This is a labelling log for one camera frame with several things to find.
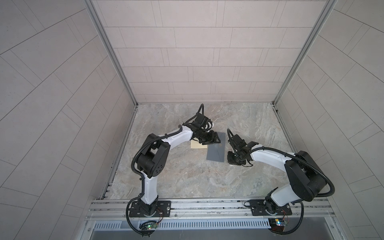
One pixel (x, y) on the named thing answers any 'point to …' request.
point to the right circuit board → (276, 224)
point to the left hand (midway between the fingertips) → (220, 139)
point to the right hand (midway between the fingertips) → (227, 162)
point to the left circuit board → (148, 225)
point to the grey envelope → (216, 151)
